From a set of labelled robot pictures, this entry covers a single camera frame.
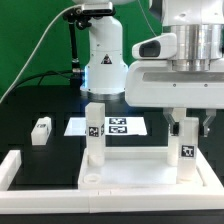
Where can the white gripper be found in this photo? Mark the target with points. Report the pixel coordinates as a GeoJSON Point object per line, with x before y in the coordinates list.
{"type": "Point", "coordinates": [153, 83]}

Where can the white desk top tray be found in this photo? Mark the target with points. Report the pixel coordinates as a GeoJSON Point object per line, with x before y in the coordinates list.
{"type": "Point", "coordinates": [131, 168]}

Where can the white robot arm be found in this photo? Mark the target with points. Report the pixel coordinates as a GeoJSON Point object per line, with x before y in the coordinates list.
{"type": "Point", "coordinates": [183, 67]}

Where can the fiducial marker sheet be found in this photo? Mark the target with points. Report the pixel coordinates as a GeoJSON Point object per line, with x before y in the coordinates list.
{"type": "Point", "coordinates": [113, 126]}

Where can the grey camera on stand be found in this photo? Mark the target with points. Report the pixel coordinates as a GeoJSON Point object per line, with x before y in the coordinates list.
{"type": "Point", "coordinates": [97, 9]}

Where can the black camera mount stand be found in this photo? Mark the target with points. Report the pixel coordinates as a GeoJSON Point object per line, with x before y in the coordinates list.
{"type": "Point", "coordinates": [75, 21]}

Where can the white U-shaped frame fence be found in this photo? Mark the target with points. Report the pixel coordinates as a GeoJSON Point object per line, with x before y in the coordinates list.
{"type": "Point", "coordinates": [208, 197]}

